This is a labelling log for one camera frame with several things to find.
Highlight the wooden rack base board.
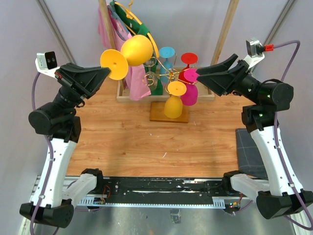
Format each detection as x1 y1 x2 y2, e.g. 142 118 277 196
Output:
149 102 189 123

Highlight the yellow clothes hanger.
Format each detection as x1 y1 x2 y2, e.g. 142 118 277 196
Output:
115 0 160 58

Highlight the clear wine glass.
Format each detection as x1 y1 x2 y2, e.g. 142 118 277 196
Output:
143 58 157 91

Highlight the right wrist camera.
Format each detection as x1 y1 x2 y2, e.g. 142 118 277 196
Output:
244 39 274 69

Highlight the dark grey folded cloth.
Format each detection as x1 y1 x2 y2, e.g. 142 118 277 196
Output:
235 128 268 180

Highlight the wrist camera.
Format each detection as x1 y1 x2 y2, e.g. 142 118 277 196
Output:
35 51 59 77
244 39 274 69

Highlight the green shirt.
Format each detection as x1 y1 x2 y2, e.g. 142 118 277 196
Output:
109 0 163 101

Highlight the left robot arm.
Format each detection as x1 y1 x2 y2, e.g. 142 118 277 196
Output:
20 59 111 231

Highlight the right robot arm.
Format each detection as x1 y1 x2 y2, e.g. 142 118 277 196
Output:
196 54 313 219

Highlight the pink shirt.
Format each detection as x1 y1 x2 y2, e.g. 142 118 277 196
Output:
98 8 151 101

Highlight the yellow plastic cup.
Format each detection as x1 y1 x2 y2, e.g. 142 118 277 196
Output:
100 35 154 80
164 81 187 119

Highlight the blue plastic goblet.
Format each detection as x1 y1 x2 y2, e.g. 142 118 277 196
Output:
159 47 176 85

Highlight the magenta plastic goblet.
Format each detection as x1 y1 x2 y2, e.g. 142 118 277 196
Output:
180 68 199 106

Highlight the wooden clothes rack frame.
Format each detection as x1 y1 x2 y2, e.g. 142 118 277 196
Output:
99 0 239 103

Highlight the black mounting rail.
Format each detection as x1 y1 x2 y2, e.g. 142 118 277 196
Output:
79 177 246 207

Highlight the grey clothes hanger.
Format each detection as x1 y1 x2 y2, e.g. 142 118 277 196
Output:
107 0 130 41

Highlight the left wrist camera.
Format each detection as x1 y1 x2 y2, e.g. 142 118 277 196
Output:
35 51 59 77

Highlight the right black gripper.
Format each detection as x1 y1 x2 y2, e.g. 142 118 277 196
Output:
195 53 262 105

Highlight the red plastic cup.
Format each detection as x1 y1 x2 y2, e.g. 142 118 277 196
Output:
179 52 198 83

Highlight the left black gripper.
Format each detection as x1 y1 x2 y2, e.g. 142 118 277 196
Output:
54 61 112 118

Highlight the gold wire glass rack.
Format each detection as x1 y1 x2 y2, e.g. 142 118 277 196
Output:
151 54 195 94

